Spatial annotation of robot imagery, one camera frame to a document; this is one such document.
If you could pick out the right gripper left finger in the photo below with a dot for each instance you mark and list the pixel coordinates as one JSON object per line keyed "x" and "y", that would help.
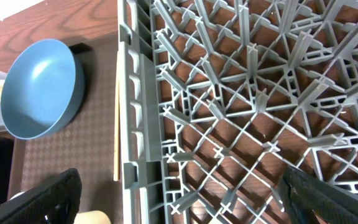
{"x": 55, "y": 200}

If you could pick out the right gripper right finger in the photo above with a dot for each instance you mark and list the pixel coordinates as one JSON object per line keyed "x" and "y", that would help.
{"x": 305, "y": 199}

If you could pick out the grey dishwasher rack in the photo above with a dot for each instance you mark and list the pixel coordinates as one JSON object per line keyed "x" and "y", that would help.
{"x": 217, "y": 98}

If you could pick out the dark brown serving tray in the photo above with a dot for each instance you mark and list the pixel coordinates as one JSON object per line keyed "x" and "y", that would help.
{"x": 86, "y": 143}

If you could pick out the right wooden chopstick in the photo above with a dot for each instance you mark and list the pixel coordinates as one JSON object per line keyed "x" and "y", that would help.
{"x": 116, "y": 168}

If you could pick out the dark blue plate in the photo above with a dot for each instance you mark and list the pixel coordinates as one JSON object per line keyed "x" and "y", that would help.
{"x": 43, "y": 90}

